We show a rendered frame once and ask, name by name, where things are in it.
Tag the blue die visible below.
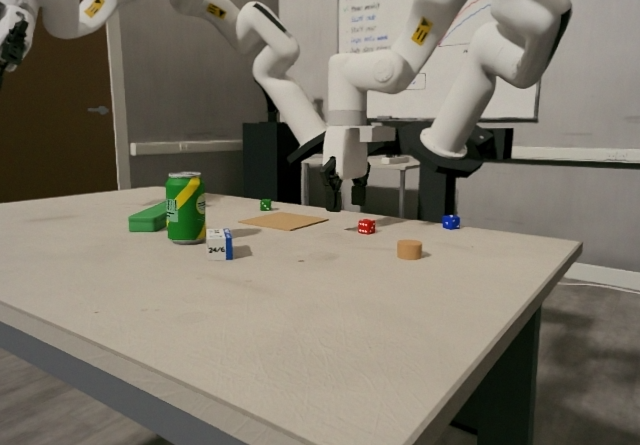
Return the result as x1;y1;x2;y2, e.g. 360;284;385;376
443;215;460;230

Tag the tan flat mat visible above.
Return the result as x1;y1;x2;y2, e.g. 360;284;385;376
238;212;329;231

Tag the green soda can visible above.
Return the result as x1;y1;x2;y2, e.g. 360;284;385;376
165;172;206;245

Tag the red die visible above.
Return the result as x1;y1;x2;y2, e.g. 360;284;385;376
358;219;375;235

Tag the green rectangular box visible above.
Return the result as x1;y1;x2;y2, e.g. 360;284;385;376
128;201;167;232

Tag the tan short cylinder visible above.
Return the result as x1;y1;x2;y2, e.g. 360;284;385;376
397;239;422;260

